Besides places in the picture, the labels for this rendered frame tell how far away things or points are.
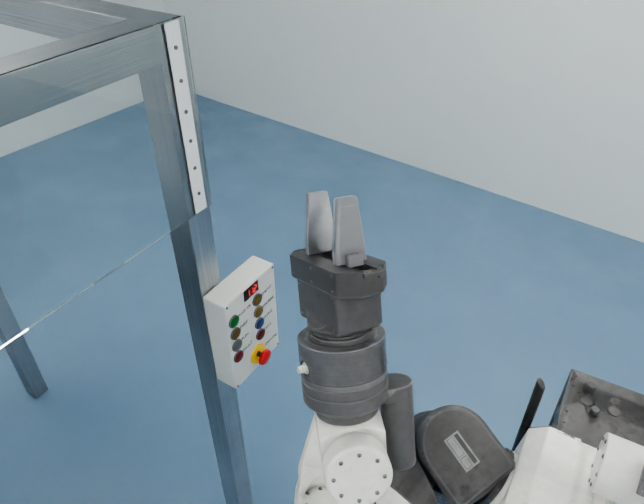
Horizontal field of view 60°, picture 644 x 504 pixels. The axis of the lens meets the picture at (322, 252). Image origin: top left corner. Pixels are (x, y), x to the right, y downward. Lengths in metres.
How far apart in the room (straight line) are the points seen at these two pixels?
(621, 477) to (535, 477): 0.13
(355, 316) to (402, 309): 2.24
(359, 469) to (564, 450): 0.33
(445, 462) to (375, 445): 0.21
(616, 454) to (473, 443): 0.17
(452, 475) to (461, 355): 1.86
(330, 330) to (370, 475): 0.14
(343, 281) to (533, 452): 0.41
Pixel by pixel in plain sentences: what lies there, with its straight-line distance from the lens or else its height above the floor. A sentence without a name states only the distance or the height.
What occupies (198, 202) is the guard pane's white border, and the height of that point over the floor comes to 1.32.
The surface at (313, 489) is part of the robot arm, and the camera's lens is 0.67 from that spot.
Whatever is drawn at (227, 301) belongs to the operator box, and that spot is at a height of 1.10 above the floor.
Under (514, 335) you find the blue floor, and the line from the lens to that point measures 2.74.
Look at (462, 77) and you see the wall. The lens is 3.57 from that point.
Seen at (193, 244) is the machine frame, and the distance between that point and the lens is 1.09.
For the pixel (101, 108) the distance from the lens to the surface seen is 0.86.
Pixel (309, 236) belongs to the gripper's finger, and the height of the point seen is 1.55.
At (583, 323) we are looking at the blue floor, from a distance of 2.93.
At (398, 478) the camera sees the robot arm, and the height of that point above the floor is 1.22.
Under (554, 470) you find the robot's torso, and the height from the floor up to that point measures 1.25.
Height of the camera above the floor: 1.87
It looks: 38 degrees down
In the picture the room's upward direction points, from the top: straight up
